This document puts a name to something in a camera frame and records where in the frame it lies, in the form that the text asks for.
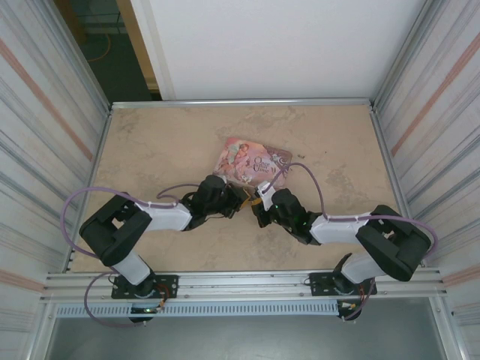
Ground aluminium mounting rail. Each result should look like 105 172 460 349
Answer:
40 270 450 303

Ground orange floor cable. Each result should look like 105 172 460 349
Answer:
88 31 113 63

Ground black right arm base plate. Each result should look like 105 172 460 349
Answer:
308 272 377 298

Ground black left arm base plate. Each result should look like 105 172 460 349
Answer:
111 274 179 299

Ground wooden door frame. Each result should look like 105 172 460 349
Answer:
115 0 160 92

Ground grey slotted cable duct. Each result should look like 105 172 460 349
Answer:
55 301 341 318

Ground pink illustrated book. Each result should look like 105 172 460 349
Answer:
211 136 293 190

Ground aluminium table frame bar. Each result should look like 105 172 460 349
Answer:
110 97 373 110

